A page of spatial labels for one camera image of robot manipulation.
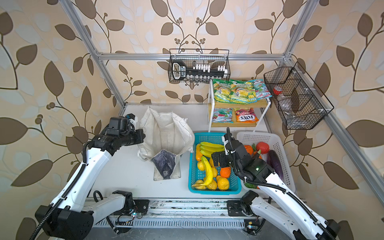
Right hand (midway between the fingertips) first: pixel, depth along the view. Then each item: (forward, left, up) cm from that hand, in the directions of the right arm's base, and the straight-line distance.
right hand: (220, 155), depth 73 cm
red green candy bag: (+26, -4, +1) cm, 26 cm away
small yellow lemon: (-3, +2, -13) cm, 13 cm away
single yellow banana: (-5, +5, -8) cm, 11 cm away
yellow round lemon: (-10, -1, -13) cm, 17 cm away
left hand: (+11, +38, +4) cm, 40 cm away
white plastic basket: (+15, -35, -10) cm, 39 cm away
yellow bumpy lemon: (-10, +4, -14) cm, 18 cm away
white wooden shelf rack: (+21, -23, +15) cm, 34 cm away
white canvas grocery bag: (+24, +31, -18) cm, 43 cm away
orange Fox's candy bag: (+25, -19, +1) cm, 31 cm away
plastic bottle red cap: (+30, -34, +16) cm, 47 cm away
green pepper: (-11, -15, -12) cm, 22 cm away
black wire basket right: (+18, -41, +17) cm, 48 cm away
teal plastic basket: (-11, -8, -13) cm, 18 cm away
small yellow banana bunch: (-11, +12, -9) cm, 18 cm away
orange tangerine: (-4, -4, -13) cm, 14 cm away
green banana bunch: (+11, +5, -14) cm, 18 cm away
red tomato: (+10, -29, -12) cm, 33 cm away
